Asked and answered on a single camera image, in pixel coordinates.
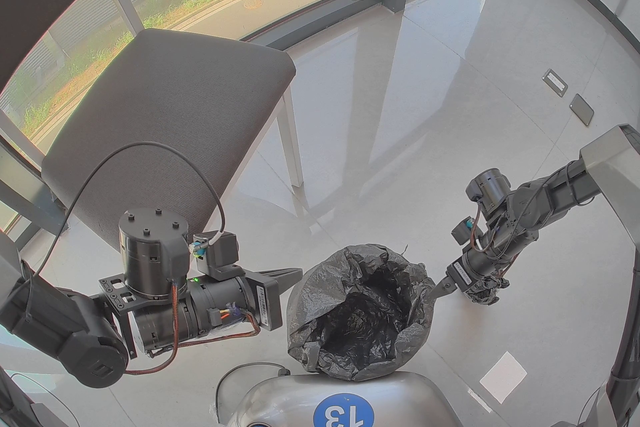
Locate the black plastic bag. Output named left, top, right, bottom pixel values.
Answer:
left=286, top=243, right=437, bottom=382

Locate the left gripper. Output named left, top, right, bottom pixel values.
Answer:
left=188, top=267, right=304, bottom=339

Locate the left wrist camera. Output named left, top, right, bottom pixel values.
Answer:
left=190, top=231, right=247, bottom=282

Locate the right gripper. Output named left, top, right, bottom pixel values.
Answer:
left=429, top=246, right=506, bottom=301

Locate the dark grey padded chair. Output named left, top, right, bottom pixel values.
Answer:
left=0, top=0, right=306, bottom=261

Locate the crumpled black plastic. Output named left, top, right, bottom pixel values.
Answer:
left=467, top=276, right=511, bottom=307

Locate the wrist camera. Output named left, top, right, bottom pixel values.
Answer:
left=451, top=216, right=477, bottom=247
left=190, top=231, right=247, bottom=282

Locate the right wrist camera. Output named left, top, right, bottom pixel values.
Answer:
left=451, top=216, right=477, bottom=247

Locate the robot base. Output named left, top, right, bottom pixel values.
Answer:
left=212, top=369, right=463, bottom=427

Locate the black cable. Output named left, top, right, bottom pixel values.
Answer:
left=215, top=362, right=292, bottom=422
left=27, top=142, right=226, bottom=296

